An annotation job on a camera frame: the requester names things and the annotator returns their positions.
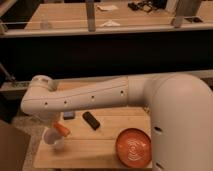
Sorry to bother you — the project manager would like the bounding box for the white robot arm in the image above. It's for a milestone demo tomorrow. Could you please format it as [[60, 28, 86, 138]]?
[[21, 73, 213, 171]]

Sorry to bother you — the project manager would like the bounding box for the orange ceramic plate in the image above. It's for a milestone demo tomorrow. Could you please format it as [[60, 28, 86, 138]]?
[[115, 128, 152, 168]]

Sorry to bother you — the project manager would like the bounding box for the white ceramic cup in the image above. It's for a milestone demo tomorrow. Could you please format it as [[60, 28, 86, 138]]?
[[43, 128, 63, 150]]

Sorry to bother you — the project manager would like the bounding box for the black rectangular remote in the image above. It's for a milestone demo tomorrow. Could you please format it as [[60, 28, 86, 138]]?
[[83, 112, 100, 130]]

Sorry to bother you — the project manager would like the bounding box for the blue sponge block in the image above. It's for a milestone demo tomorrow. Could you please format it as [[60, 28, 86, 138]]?
[[63, 111, 75, 120]]

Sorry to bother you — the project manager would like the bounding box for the folded white paper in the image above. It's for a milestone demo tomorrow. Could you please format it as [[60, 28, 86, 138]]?
[[100, 20, 120, 27]]

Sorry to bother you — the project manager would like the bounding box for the white paper sheet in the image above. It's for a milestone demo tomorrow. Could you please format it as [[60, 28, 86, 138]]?
[[97, 5, 118, 11]]

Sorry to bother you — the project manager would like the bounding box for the cardboard box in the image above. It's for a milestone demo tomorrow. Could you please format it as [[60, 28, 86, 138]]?
[[0, 120, 30, 171]]

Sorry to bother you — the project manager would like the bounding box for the grey metal post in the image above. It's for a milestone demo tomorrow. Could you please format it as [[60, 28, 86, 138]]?
[[86, 0, 96, 32], [171, 0, 202, 28]]

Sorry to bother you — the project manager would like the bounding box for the black cable bundle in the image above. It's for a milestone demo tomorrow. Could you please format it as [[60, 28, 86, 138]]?
[[127, 0, 158, 14]]

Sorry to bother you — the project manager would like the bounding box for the grey metal post right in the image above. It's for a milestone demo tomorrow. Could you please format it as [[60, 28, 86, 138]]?
[[171, 0, 202, 28]]

